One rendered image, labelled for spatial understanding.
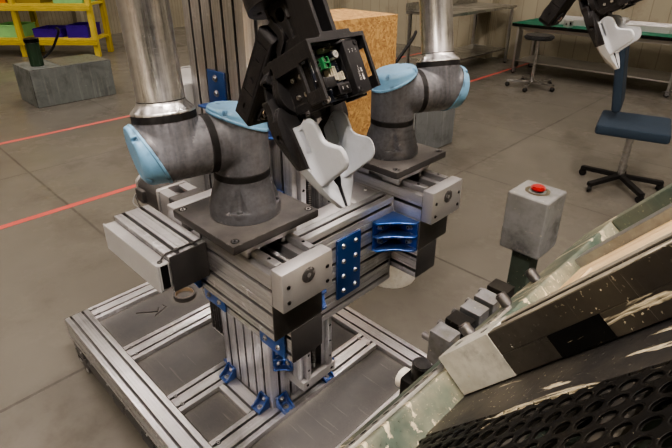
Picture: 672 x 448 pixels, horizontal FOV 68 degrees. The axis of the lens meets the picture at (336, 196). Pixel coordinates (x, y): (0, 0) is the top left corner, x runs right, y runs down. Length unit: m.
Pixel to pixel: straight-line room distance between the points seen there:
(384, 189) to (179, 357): 1.04
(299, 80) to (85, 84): 6.18
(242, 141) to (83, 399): 1.52
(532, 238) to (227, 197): 0.88
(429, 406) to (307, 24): 0.62
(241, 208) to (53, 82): 5.55
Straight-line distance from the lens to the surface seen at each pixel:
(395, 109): 1.31
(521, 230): 1.52
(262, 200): 1.02
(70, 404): 2.28
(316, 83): 0.44
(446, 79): 1.37
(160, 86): 0.93
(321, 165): 0.47
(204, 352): 1.99
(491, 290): 1.37
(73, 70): 6.54
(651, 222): 1.18
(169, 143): 0.93
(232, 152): 0.97
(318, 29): 0.44
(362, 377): 1.85
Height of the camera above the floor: 1.53
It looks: 26 degrees down
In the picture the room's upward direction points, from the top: straight up
